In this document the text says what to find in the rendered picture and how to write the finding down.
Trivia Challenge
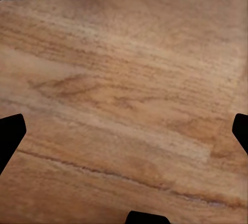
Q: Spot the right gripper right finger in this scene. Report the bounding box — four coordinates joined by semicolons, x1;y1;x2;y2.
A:
232;113;248;154

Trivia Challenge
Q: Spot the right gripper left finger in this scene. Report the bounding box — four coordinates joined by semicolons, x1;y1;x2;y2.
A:
0;114;26;174

